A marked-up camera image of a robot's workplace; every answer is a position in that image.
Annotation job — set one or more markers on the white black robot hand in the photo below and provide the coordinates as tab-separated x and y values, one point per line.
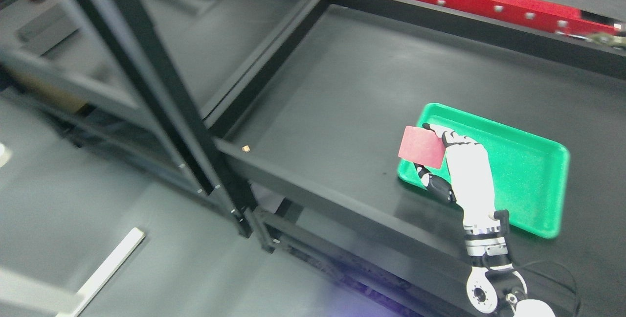
470	186

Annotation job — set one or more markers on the pink foam block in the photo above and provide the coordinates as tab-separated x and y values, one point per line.
421	146

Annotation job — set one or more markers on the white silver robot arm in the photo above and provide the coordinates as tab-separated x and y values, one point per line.
494	286

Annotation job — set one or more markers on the green plastic tray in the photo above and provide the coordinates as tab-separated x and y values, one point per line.
529	172

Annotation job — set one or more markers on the black metal shelf rack right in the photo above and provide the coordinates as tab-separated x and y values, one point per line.
324	115

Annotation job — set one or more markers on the black metal shelf rack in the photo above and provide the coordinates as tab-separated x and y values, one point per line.
145	80
324	115

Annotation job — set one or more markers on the black metal shelf rack left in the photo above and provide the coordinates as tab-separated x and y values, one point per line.
145	80

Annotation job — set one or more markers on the white table leg frame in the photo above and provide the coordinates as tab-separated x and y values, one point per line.
34	293

